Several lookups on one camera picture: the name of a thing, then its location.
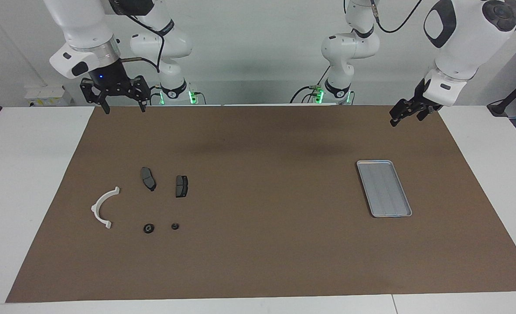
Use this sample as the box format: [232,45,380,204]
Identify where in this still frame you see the silver metal tray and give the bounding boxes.
[356,160,413,218]

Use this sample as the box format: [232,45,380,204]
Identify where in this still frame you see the white box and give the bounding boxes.
[24,85,73,107]

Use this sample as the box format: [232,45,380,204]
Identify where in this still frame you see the dark curved brake pad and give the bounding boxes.
[140,167,157,191]

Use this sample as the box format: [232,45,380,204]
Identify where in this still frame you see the brown table mat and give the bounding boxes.
[6,105,516,303]

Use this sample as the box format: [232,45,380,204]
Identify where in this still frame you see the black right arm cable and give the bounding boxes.
[105,0,166,74]

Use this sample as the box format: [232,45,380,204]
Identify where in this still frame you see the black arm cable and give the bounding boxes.
[105,0,166,74]
[371,0,424,34]

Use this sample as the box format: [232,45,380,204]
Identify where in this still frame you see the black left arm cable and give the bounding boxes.
[371,0,424,34]

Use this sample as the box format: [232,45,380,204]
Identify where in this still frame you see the black base cables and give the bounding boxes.
[290,65,332,104]

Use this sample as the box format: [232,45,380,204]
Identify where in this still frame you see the white curved plastic bracket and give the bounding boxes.
[91,187,120,229]

